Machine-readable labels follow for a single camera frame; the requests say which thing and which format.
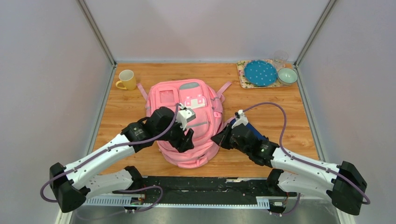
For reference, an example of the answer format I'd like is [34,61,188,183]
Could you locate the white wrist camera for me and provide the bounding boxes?
[232,110,249,129]
[176,103,196,131]

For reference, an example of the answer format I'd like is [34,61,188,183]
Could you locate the pale green bowl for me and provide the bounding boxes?
[277,68,298,86]

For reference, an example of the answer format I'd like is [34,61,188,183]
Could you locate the clear drinking glass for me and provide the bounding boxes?
[273,50,289,68]

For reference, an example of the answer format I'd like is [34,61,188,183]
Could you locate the floral placemat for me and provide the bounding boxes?
[236,59,286,89]

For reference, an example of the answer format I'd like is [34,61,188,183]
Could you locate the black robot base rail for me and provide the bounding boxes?
[129,176,297,205]

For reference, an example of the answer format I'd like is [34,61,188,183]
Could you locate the pink student backpack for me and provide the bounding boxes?
[137,79,231,169]

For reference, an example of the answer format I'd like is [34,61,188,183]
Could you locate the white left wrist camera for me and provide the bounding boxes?
[176,103,196,131]

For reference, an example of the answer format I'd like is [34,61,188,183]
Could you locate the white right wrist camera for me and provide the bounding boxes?
[232,110,249,129]

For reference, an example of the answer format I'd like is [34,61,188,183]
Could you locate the yellow mug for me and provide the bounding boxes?
[115,70,137,91]

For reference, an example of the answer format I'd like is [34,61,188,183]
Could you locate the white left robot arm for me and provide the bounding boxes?
[40,103,196,213]

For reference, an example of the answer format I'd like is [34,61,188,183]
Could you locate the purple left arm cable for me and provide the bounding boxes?
[40,103,182,217]

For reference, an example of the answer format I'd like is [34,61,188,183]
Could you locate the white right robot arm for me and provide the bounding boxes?
[212,124,368,216]

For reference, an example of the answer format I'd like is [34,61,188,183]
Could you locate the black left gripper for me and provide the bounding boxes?
[155,114,194,152]

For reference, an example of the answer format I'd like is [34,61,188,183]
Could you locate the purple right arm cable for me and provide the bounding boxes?
[240,102,371,217]

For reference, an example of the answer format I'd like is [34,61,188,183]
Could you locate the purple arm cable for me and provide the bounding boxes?
[240,102,371,217]
[40,103,182,217]

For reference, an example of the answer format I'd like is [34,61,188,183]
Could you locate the blue polka dot plate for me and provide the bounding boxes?
[243,60,277,86]

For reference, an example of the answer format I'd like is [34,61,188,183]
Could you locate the blue glasses case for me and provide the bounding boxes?
[229,120,268,142]

